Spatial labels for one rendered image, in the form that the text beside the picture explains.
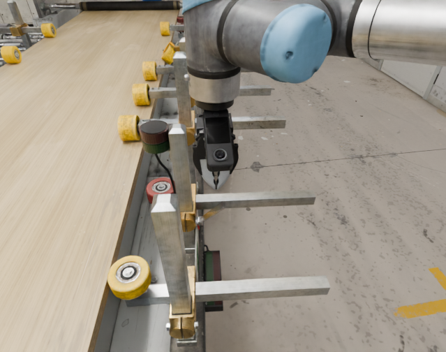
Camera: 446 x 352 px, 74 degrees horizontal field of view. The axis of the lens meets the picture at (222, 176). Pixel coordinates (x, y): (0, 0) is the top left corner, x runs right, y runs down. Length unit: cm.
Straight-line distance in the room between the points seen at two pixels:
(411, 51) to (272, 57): 18
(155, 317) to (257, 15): 76
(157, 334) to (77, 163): 52
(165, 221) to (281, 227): 153
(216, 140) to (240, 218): 145
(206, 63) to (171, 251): 29
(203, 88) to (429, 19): 31
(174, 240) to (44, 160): 64
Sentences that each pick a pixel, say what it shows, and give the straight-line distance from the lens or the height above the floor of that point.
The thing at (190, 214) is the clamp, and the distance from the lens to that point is 77.
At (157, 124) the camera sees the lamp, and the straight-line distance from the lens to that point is 65.
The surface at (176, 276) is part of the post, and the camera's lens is 54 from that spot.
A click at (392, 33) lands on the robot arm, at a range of 47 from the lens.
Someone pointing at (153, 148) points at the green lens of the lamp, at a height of 107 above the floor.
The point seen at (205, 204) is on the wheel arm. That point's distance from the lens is 81.
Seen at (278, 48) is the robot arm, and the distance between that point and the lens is 39.
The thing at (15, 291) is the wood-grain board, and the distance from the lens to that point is 71.
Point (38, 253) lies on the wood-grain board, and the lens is 75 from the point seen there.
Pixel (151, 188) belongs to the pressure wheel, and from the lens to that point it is 79.
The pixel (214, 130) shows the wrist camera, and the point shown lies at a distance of 52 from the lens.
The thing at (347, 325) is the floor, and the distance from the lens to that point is 166.
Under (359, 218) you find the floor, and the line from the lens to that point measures 212.
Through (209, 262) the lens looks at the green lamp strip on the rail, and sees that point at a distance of 87.
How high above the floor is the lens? 142
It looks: 39 degrees down
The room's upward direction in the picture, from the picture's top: straight up
